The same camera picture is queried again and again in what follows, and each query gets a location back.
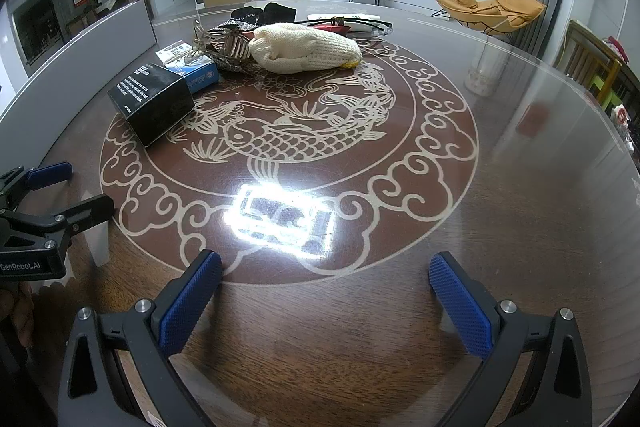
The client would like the cream knitted glove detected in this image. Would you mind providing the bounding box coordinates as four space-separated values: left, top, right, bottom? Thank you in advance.
248 23 362 74

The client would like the wooden chair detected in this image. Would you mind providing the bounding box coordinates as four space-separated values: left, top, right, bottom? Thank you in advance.
565 19 640 108

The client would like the white flat box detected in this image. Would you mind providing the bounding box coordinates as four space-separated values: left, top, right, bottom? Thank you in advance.
307 12 383 25

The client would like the patterned cloth bundle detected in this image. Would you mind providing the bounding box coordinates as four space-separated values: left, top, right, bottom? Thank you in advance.
216 32 251 64

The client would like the black cardboard box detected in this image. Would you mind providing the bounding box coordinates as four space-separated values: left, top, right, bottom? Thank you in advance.
107 63 196 148

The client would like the black cloth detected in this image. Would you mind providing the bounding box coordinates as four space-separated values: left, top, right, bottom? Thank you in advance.
231 6 266 22
262 3 298 25

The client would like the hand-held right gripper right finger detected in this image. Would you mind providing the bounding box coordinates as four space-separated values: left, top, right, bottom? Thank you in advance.
429 252 593 427

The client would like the blue white box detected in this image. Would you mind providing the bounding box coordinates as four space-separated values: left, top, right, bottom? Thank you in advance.
155 43 218 95

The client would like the dark glass sliding door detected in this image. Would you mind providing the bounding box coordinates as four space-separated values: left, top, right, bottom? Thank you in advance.
10 0 96 58

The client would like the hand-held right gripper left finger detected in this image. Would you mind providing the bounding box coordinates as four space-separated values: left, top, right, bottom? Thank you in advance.
57 249 223 427

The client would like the grey panel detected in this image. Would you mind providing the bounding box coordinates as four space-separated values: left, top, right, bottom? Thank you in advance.
0 0 157 128

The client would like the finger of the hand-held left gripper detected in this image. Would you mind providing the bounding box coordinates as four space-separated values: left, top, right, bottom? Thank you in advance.
0 193 115 253
0 162 73 208

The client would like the brown patterned glass desktop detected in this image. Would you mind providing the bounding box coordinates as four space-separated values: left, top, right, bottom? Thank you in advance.
0 0 640 427

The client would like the person's left hand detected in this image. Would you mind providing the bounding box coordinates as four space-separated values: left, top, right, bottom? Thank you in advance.
0 279 36 350

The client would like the clear bow hair clip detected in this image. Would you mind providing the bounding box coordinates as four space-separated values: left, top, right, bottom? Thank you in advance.
175 19 221 65

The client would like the black white patterned hair band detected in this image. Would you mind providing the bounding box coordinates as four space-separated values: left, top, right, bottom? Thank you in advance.
207 19 261 35

